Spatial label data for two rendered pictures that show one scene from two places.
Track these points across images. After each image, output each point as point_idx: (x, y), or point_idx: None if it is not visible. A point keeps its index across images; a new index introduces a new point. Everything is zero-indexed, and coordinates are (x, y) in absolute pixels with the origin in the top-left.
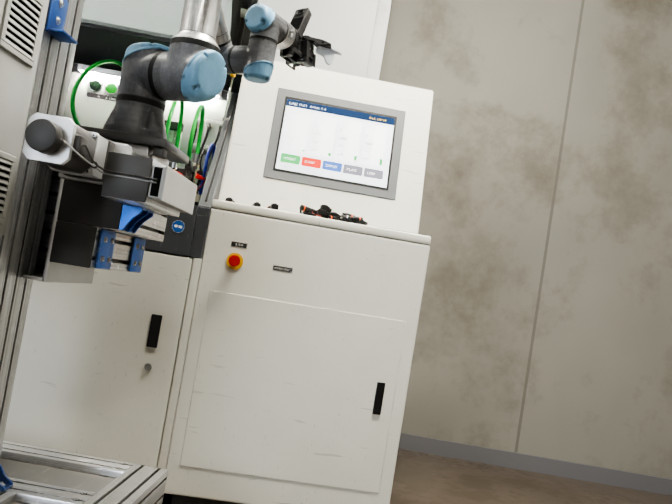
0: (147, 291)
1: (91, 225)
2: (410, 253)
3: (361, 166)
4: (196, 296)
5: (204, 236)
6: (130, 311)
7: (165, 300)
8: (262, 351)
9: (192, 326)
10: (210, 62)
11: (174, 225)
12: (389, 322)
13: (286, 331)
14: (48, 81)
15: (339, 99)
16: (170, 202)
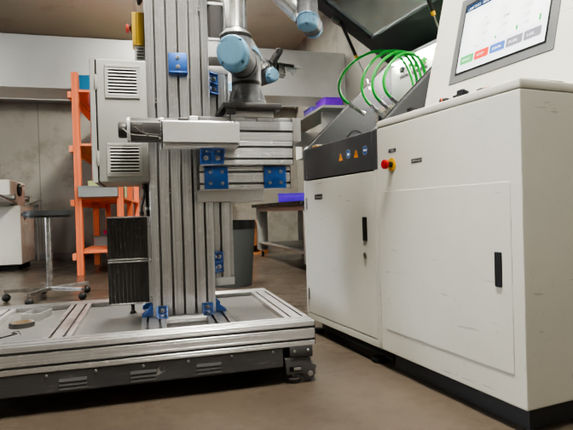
0: (359, 201)
1: (198, 165)
2: (502, 105)
3: (521, 31)
4: (379, 198)
5: (376, 152)
6: (355, 217)
7: (366, 206)
8: (414, 234)
9: (379, 221)
10: (225, 43)
11: (363, 150)
12: (494, 186)
13: (425, 213)
14: (184, 98)
15: None
16: (182, 141)
